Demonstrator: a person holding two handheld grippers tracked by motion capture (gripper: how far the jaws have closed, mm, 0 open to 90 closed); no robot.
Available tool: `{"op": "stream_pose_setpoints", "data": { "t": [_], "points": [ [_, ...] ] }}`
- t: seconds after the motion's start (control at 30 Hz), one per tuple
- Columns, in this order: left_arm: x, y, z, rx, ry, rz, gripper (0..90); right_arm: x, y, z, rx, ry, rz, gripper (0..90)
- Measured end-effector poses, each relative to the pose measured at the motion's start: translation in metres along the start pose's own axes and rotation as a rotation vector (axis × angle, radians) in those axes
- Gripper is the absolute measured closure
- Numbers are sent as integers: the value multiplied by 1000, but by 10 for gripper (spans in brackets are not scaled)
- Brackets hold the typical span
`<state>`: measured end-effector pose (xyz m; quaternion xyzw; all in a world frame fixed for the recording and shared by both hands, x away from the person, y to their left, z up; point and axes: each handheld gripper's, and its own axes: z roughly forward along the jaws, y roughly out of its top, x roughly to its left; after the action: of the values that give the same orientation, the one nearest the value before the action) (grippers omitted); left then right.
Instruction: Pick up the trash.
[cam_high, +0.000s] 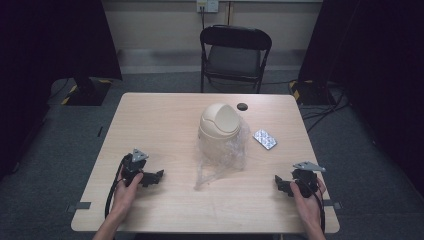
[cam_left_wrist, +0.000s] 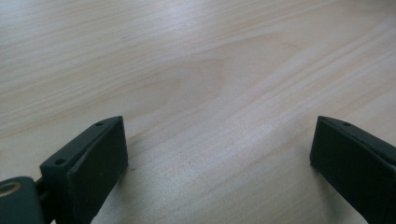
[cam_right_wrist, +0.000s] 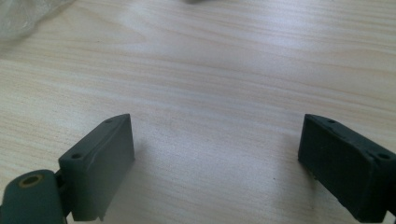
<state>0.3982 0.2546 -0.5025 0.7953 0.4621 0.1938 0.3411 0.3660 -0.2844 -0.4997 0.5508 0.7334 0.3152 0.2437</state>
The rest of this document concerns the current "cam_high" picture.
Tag person's left hand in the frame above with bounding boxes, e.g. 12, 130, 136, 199
114, 168, 145, 218

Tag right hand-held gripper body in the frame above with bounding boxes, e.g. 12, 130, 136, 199
291, 161, 327, 199

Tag beige swing-lid trash bin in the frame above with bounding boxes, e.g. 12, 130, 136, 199
198, 102, 242, 168

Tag grey floor tape strip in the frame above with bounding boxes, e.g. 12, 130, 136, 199
322, 200, 342, 211
65, 201, 92, 213

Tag black wall socket cable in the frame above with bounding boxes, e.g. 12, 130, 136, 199
199, 5, 207, 32

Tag dark curtain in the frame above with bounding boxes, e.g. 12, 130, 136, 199
297, 0, 424, 198
0, 0, 123, 181

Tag white wall socket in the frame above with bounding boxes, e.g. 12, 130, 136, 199
196, 0, 220, 14

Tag black folding chair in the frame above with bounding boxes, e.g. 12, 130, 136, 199
199, 24, 273, 94

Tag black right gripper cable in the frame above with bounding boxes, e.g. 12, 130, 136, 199
299, 178, 327, 233

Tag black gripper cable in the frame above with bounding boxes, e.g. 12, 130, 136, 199
299, 178, 327, 233
104, 153, 134, 220

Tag black floor cables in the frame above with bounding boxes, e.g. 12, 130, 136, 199
299, 79, 350, 134

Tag person's right hand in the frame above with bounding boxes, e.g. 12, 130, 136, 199
289, 177, 328, 229

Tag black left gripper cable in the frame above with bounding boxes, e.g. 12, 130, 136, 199
104, 153, 134, 220

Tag silver blister pack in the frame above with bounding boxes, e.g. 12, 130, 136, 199
252, 128, 278, 151

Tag black stand base striped tape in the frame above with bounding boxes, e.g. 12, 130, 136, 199
60, 77, 113, 107
288, 79, 335, 107

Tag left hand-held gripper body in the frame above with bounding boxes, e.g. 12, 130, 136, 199
120, 148, 150, 188

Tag clear plastic bin bag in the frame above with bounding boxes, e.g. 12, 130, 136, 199
193, 116, 252, 192

